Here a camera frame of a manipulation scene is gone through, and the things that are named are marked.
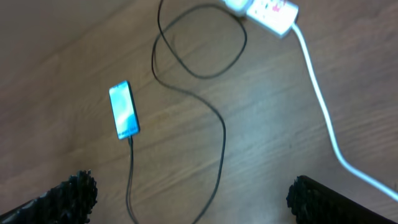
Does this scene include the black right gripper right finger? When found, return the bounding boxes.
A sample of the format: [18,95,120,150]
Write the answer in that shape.
[286,175,397,224]

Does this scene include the Galaxy S24+ smartphone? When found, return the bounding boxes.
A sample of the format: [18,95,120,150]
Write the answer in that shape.
[109,80,141,140]

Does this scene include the white power strip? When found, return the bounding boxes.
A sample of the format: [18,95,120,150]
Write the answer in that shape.
[246,0,299,38]

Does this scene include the white charger plug adapter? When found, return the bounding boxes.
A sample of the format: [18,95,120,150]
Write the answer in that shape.
[222,0,253,16]

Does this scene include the black USB charging cable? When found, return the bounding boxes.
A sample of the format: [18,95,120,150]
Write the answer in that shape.
[124,0,249,224]

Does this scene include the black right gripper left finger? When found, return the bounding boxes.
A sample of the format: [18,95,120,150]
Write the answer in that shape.
[1,170,98,224]

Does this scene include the white power strip cord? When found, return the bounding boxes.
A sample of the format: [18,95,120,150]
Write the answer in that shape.
[290,23,398,202]

